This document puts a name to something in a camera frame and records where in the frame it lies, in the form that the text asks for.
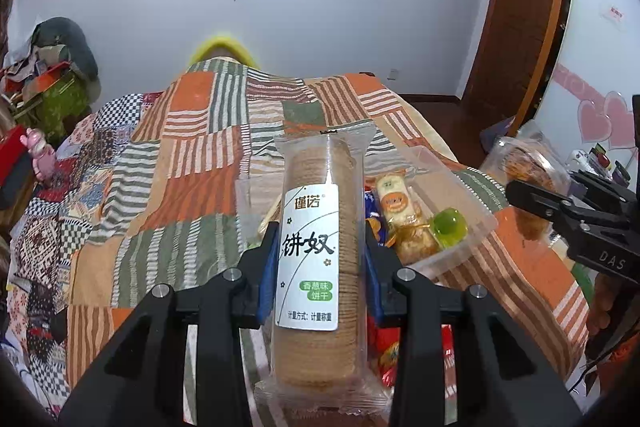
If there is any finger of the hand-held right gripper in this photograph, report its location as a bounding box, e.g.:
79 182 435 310
504 179 577 221
570 170 635 208

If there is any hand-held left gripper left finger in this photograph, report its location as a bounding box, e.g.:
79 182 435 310
57 222 279 427

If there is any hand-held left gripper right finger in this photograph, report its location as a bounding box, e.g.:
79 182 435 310
365 226 584 427

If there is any clear pastry packet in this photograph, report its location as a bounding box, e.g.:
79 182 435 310
480 120 574 249

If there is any round cracker sleeve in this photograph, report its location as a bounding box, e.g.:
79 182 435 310
253 127 394 421

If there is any round golden pastry packet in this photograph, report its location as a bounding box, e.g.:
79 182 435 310
392 224 444 264

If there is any blue snack bag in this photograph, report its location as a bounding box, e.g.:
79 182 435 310
362 191 389 244

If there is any small rice cracker packet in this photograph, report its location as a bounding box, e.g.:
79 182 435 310
375 173 426 228

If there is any clear plastic container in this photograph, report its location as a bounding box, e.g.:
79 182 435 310
235 145 500 284

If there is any green jelly cup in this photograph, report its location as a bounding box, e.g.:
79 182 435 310
428 206 471 251

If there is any red snack bag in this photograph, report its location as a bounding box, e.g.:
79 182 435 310
367 316 457 389

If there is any white wardrobe sliding door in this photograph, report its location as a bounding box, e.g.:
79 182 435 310
520 0 640 190

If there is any striped patchwork quilt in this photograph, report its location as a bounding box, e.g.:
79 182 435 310
65 57 592 427

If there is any brown wooden door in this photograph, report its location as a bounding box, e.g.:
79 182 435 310
459 0 559 108

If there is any checkered patchwork blanket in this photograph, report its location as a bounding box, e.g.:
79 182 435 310
0 91 169 414

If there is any yellow foam tube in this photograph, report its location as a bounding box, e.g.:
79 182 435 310
187 35 262 71

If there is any pink plush toy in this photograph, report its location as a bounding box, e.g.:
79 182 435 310
19 128 56 180

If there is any green patterned bag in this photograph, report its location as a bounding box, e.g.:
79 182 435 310
14 71 94 148

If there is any red box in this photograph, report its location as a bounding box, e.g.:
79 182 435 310
0 124 32 188

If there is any grey plush pillow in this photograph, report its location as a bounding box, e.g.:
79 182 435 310
32 17 100 81

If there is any pile of clothes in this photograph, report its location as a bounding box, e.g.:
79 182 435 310
0 41 72 98

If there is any striped brown curtain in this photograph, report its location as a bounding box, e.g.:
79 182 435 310
0 0 22 58

